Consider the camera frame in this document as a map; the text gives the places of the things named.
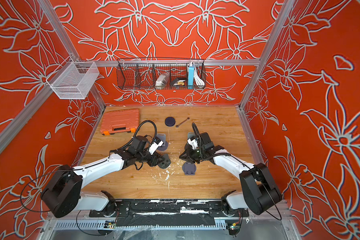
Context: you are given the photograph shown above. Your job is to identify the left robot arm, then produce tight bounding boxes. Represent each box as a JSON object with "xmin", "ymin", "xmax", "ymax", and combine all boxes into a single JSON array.
[{"xmin": 41, "ymin": 133, "xmax": 171, "ymax": 218}]

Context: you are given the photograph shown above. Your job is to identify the orange tool case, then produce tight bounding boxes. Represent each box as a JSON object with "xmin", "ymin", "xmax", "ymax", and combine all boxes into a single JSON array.
[{"xmin": 101, "ymin": 109, "xmax": 140, "ymax": 136}]

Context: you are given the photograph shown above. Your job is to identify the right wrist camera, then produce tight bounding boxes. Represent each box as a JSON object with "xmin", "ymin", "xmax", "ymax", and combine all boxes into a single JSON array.
[{"xmin": 187, "ymin": 137, "xmax": 199, "ymax": 150}]

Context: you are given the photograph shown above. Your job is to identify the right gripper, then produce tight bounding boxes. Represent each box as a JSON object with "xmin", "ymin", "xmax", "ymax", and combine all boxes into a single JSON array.
[{"xmin": 178, "ymin": 146, "xmax": 207, "ymax": 165}]

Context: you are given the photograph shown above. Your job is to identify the dark grey phone stand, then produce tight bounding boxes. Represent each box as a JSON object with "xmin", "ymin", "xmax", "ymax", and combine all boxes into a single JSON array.
[
  {"xmin": 158, "ymin": 154, "xmax": 171, "ymax": 169},
  {"xmin": 187, "ymin": 132, "xmax": 195, "ymax": 139}
]

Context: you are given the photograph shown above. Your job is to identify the dark round disc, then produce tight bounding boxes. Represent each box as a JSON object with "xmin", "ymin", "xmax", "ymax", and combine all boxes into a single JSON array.
[{"xmin": 165, "ymin": 117, "xmax": 176, "ymax": 127}]

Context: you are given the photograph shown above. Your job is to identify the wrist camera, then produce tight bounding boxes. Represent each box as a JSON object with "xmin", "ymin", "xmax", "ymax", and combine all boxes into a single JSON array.
[
  {"xmin": 148, "ymin": 137, "xmax": 164, "ymax": 155},
  {"xmin": 187, "ymin": 137, "xmax": 199, "ymax": 150}
]

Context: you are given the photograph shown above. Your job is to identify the black small box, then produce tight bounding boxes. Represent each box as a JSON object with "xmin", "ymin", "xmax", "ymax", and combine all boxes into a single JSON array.
[{"xmin": 170, "ymin": 77, "xmax": 188, "ymax": 87}]

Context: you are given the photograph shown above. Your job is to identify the clear plastic bin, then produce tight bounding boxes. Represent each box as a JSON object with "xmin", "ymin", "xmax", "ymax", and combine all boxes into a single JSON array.
[{"xmin": 47, "ymin": 62, "xmax": 100, "ymax": 100}]

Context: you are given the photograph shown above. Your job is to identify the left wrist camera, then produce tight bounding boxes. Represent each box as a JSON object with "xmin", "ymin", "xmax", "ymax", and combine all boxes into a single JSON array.
[{"xmin": 148, "ymin": 137, "xmax": 164, "ymax": 155}]

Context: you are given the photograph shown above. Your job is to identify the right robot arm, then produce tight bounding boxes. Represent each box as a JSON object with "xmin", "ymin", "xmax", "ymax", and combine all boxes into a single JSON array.
[{"xmin": 179, "ymin": 123, "xmax": 283, "ymax": 215}]

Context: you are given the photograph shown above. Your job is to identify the white cables bundle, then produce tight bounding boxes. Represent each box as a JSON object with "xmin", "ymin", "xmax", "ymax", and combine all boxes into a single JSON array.
[{"xmin": 193, "ymin": 68, "xmax": 205, "ymax": 89}]

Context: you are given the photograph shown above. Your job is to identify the purple phone stand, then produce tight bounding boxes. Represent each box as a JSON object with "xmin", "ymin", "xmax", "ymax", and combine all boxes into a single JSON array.
[
  {"xmin": 157, "ymin": 133, "xmax": 169, "ymax": 152},
  {"xmin": 182, "ymin": 162, "xmax": 197, "ymax": 176}
]

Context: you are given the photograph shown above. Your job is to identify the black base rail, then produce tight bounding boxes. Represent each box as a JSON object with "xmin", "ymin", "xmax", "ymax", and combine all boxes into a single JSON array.
[{"xmin": 89, "ymin": 199, "xmax": 249, "ymax": 229}]

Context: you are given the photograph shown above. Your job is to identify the black wire basket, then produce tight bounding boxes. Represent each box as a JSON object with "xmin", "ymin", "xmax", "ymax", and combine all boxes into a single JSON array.
[{"xmin": 116, "ymin": 58, "xmax": 207, "ymax": 90}]

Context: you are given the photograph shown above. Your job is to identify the plastic bag item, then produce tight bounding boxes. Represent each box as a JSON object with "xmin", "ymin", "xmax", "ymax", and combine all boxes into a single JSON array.
[{"xmin": 155, "ymin": 73, "xmax": 170, "ymax": 90}]

